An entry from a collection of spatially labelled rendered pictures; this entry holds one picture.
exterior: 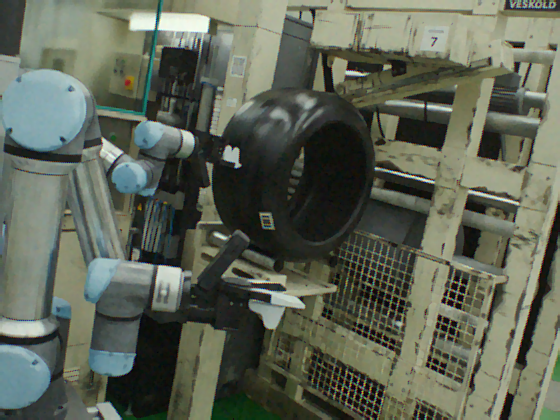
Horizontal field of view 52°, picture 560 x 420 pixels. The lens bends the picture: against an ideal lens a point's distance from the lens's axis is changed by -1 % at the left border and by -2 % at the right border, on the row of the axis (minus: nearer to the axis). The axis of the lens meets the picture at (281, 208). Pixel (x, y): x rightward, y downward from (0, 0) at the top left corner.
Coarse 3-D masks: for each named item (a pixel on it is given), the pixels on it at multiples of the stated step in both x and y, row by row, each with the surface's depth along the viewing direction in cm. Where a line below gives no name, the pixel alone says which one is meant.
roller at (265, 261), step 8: (216, 232) 208; (208, 240) 209; (216, 240) 205; (224, 240) 203; (248, 248) 195; (256, 248) 195; (248, 256) 194; (256, 256) 191; (264, 256) 189; (272, 256) 189; (264, 264) 189; (272, 264) 186; (280, 264) 187
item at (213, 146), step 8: (192, 128) 163; (200, 136) 163; (208, 136) 165; (216, 136) 165; (200, 144) 164; (208, 144) 166; (216, 144) 166; (224, 144) 168; (192, 152) 161; (208, 152) 166; (216, 152) 167; (208, 160) 166
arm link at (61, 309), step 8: (56, 304) 107; (64, 304) 108; (56, 312) 105; (64, 312) 107; (64, 320) 107; (64, 328) 107; (64, 336) 107; (64, 344) 107; (64, 352) 110; (64, 360) 111; (56, 368) 108
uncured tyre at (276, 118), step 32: (256, 96) 192; (288, 96) 185; (320, 96) 184; (256, 128) 179; (288, 128) 175; (320, 128) 181; (352, 128) 194; (256, 160) 175; (288, 160) 175; (320, 160) 226; (352, 160) 218; (224, 192) 185; (256, 192) 175; (320, 192) 227; (352, 192) 218; (224, 224) 196; (256, 224) 180; (288, 224) 182; (320, 224) 220; (352, 224) 206; (288, 256) 190; (320, 256) 200
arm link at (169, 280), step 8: (160, 272) 96; (168, 272) 97; (176, 272) 97; (160, 280) 95; (168, 280) 95; (176, 280) 96; (160, 288) 95; (168, 288) 95; (176, 288) 95; (160, 296) 95; (168, 296) 95; (176, 296) 95; (152, 304) 100; (160, 304) 95; (168, 304) 96; (176, 304) 96
